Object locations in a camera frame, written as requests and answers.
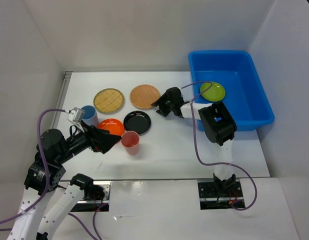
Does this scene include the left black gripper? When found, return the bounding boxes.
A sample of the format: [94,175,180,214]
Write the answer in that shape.
[57,119,122,164]

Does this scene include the brown woven bamboo tray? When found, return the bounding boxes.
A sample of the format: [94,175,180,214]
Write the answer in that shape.
[129,84,161,109]

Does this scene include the green plastic plate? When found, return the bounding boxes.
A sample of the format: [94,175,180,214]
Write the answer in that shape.
[199,81,226,102]

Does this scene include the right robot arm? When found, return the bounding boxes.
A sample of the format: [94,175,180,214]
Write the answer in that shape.
[151,87,237,197]

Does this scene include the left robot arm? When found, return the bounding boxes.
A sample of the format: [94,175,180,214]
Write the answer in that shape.
[8,122,122,240]

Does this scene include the blue plastic bin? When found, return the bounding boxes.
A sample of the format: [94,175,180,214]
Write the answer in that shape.
[188,50,275,132]

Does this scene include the orange plastic plate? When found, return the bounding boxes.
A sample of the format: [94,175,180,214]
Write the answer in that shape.
[97,118,125,136]

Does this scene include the pink plastic cup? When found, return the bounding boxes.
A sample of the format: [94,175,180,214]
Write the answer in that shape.
[121,131,140,156]

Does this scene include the blue plastic cup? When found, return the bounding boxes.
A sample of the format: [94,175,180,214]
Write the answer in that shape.
[81,105,99,127]

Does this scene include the black plastic plate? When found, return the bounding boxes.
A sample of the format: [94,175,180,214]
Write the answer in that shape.
[123,110,152,135]

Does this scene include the green-rimmed bamboo tray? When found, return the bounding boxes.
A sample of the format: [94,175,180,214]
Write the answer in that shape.
[93,88,125,114]

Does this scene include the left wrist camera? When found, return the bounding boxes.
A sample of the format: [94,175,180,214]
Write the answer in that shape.
[66,107,85,124]

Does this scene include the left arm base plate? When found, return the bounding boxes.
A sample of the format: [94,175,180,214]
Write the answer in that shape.
[71,181,112,213]

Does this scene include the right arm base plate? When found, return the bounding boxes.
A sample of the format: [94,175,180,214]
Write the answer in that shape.
[197,179,246,210]

